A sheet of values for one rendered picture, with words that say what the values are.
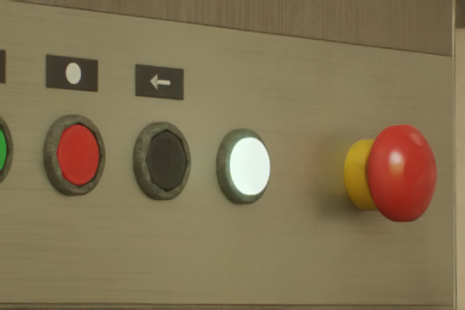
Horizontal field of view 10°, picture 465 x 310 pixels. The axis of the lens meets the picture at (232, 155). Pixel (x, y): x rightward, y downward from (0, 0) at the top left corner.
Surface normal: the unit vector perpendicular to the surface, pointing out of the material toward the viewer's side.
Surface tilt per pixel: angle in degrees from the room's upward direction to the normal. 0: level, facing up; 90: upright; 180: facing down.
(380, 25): 90
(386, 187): 103
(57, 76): 90
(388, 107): 90
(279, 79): 90
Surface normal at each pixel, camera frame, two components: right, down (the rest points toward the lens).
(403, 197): 0.44, 0.33
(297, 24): 0.76, -0.04
